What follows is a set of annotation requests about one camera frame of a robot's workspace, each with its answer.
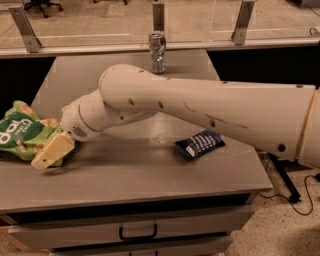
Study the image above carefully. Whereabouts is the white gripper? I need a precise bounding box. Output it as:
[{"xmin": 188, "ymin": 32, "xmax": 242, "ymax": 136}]
[{"xmin": 31, "ymin": 100, "xmax": 100, "ymax": 169}]

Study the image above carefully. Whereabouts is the green rice chip bag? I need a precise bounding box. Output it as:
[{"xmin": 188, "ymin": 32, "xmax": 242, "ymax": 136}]
[{"xmin": 0, "ymin": 101, "xmax": 74, "ymax": 167}]

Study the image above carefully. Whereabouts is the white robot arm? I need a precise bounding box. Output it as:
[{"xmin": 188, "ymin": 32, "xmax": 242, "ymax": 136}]
[{"xmin": 32, "ymin": 64, "xmax": 320, "ymax": 169}]

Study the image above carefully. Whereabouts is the silver redbull can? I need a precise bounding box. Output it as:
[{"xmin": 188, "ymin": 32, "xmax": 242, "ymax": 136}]
[{"xmin": 149, "ymin": 31, "xmax": 166, "ymax": 74}]

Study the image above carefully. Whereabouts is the dark blue snack packet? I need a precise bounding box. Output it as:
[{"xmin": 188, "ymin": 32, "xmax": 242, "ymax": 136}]
[{"xmin": 175, "ymin": 130, "xmax": 225, "ymax": 160}]

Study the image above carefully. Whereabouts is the black office chair base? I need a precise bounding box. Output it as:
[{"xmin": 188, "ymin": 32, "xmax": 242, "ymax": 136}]
[{"xmin": 24, "ymin": 0, "xmax": 63, "ymax": 18}]

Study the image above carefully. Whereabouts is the grey lower drawer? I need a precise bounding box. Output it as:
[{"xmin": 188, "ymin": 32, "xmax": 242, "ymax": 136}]
[{"xmin": 50, "ymin": 236, "xmax": 232, "ymax": 256}]

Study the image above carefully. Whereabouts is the grey drawer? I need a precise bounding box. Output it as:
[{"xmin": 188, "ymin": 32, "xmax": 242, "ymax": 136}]
[
  {"xmin": 9, "ymin": 205, "xmax": 254, "ymax": 249},
  {"xmin": 50, "ymin": 236, "xmax": 232, "ymax": 256}
]

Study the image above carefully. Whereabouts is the grey upper drawer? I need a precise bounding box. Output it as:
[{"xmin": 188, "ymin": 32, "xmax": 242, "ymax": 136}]
[{"xmin": 9, "ymin": 205, "xmax": 254, "ymax": 249}]

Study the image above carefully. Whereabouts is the black metal stand leg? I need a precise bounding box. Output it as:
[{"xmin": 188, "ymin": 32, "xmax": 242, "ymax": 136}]
[{"xmin": 269, "ymin": 154, "xmax": 301, "ymax": 204}]

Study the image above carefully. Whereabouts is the left metal bracket post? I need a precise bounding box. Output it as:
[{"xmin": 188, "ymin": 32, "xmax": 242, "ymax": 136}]
[{"xmin": 9, "ymin": 6, "xmax": 42, "ymax": 53}]

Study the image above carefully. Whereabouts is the metal bracket post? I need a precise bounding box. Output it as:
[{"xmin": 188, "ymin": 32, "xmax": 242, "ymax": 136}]
[
  {"xmin": 231, "ymin": 0, "xmax": 255, "ymax": 45},
  {"xmin": 9, "ymin": 6, "xmax": 42, "ymax": 53},
  {"xmin": 153, "ymin": 3, "xmax": 165, "ymax": 31}
]

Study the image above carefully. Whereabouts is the black drawer handle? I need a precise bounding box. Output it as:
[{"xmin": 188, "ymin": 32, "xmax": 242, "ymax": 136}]
[{"xmin": 118, "ymin": 224, "xmax": 158, "ymax": 241}]

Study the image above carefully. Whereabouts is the middle metal bracket post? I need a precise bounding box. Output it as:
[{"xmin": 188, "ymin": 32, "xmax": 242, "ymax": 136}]
[{"xmin": 153, "ymin": 3, "xmax": 165, "ymax": 31}]

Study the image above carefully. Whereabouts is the right metal bracket post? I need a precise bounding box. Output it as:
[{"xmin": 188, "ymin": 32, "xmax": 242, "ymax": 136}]
[{"xmin": 231, "ymin": 0, "xmax": 255, "ymax": 45}]

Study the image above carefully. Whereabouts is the black cable on floor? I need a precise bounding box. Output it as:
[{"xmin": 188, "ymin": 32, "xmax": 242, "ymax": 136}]
[{"xmin": 258, "ymin": 158, "xmax": 320, "ymax": 217}]

